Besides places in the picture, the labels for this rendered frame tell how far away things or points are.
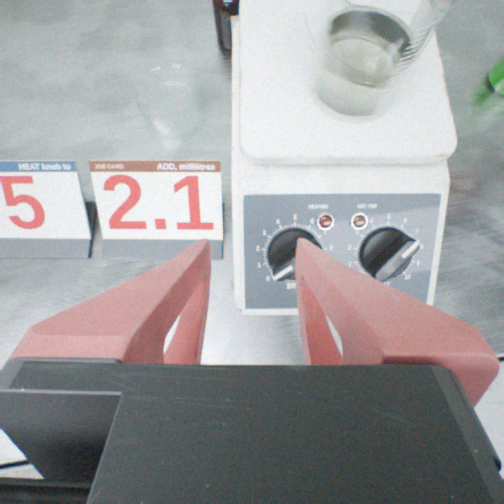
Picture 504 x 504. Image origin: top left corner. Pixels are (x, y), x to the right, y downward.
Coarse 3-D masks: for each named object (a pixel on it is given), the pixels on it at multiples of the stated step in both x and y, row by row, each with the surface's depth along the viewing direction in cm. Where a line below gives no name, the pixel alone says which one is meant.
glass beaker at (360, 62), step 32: (352, 0) 17; (384, 0) 16; (416, 0) 15; (448, 0) 12; (320, 32) 15; (352, 32) 13; (384, 32) 13; (416, 32) 13; (320, 64) 16; (352, 64) 15; (384, 64) 15; (320, 96) 18; (352, 96) 17; (384, 96) 17
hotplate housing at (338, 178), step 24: (240, 168) 20; (264, 168) 20; (288, 168) 20; (312, 168) 20; (336, 168) 20; (360, 168) 20; (384, 168) 20; (408, 168) 20; (432, 168) 20; (240, 192) 20; (264, 192) 20; (288, 192) 20; (312, 192) 20; (336, 192) 20; (360, 192) 20; (384, 192) 20; (408, 192) 20; (432, 192) 20; (240, 216) 21; (240, 240) 21; (240, 264) 22; (432, 264) 21; (240, 288) 22; (432, 288) 22; (264, 312) 23; (288, 312) 23
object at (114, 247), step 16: (96, 160) 23; (112, 160) 23; (128, 160) 23; (144, 160) 23; (160, 160) 23; (176, 160) 23; (192, 160) 23; (208, 160) 23; (96, 192) 24; (112, 240) 26; (128, 240) 26; (144, 240) 26; (160, 240) 26; (176, 240) 26; (192, 240) 26; (112, 256) 26; (128, 256) 26; (144, 256) 26; (160, 256) 26
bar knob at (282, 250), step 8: (280, 232) 21; (288, 232) 20; (296, 232) 20; (304, 232) 20; (272, 240) 21; (280, 240) 20; (288, 240) 21; (296, 240) 20; (312, 240) 20; (272, 248) 21; (280, 248) 21; (288, 248) 21; (296, 248) 20; (320, 248) 19; (272, 256) 21; (280, 256) 21; (288, 256) 20; (272, 264) 21; (280, 264) 20; (288, 264) 19; (272, 272) 20; (280, 272) 20; (288, 272) 20; (280, 280) 20
